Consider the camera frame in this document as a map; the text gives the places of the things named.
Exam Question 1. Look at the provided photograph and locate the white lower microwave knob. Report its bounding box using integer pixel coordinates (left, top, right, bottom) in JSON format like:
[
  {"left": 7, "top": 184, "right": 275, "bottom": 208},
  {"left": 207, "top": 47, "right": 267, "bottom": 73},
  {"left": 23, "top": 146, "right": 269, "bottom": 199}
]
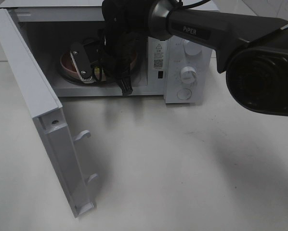
[{"left": 180, "top": 66, "right": 196, "bottom": 84}]

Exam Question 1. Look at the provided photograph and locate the white microwave oven body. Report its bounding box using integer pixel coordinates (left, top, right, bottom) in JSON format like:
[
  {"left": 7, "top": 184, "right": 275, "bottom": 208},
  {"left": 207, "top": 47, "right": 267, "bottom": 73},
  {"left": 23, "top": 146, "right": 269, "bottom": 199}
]
[{"left": 0, "top": 0, "right": 212, "bottom": 110}]

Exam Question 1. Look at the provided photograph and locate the white upper microwave knob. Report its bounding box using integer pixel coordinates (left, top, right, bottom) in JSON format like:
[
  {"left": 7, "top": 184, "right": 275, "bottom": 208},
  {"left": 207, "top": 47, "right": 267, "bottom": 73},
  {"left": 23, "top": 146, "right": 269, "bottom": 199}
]
[{"left": 183, "top": 39, "right": 202, "bottom": 56}]

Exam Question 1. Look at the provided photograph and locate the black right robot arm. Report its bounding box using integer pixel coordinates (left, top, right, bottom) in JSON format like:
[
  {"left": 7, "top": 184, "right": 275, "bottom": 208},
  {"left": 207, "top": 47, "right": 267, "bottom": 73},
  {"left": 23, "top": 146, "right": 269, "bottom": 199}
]
[{"left": 70, "top": 0, "right": 288, "bottom": 116}]

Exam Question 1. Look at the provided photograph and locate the round door release button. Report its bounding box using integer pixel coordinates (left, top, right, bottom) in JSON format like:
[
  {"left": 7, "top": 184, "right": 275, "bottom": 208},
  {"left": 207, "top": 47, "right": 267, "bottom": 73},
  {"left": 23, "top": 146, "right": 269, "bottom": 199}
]
[{"left": 177, "top": 89, "right": 192, "bottom": 101}]

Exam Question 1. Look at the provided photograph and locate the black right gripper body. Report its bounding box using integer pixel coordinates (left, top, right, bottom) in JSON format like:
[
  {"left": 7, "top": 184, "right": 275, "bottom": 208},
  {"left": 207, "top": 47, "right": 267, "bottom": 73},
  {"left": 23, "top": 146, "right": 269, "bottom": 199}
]
[{"left": 82, "top": 33, "right": 137, "bottom": 80}]

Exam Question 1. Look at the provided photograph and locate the pink plate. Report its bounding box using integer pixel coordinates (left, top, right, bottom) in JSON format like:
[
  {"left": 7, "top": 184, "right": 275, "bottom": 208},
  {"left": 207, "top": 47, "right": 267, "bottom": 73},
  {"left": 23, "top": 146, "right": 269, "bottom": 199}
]
[{"left": 60, "top": 51, "right": 138, "bottom": 80}]

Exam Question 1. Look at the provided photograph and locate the white microwave knob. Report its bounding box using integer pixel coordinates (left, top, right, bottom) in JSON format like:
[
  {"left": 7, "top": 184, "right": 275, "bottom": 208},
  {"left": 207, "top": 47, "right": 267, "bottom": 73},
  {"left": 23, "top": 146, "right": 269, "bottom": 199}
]
[
  {"left": 180, "top": 66, "right": 196, "bottom": 84},
  {"left": 183, "top": 39, "right": 202, "bottom": 56}
]

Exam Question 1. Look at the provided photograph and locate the white microwave door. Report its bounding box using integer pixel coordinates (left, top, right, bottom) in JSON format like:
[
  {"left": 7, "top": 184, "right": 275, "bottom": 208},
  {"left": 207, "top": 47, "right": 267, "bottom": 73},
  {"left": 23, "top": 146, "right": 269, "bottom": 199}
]
[{"left": 0, "top": 9, "right": 98, "bottom": 218}]

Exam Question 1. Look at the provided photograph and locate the toast sandwich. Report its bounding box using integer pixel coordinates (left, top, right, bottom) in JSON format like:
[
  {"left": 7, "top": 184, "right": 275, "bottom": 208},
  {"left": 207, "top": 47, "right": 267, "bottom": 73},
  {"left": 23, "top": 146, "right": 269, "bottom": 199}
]
[{"left": 93, "top": 66, "right": 106, "bottom": 82}]

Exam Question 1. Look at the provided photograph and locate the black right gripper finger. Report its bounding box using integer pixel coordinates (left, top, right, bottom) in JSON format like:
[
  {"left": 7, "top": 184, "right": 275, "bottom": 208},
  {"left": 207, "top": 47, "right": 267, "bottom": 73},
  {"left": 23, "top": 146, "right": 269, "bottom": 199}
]
[
  {"left": 70, "top": 42, "right": 93, "bottom": 83},
  {"left": 117, "top": 77, "right": 133, "bottom": 96}
]

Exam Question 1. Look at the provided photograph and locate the glass microwave turntable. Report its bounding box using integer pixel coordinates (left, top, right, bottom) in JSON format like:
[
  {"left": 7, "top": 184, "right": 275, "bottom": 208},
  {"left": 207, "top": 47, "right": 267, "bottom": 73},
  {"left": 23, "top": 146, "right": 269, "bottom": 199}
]
[{"left": 58, "top": 54, "right": 116, "bottom": 87}]

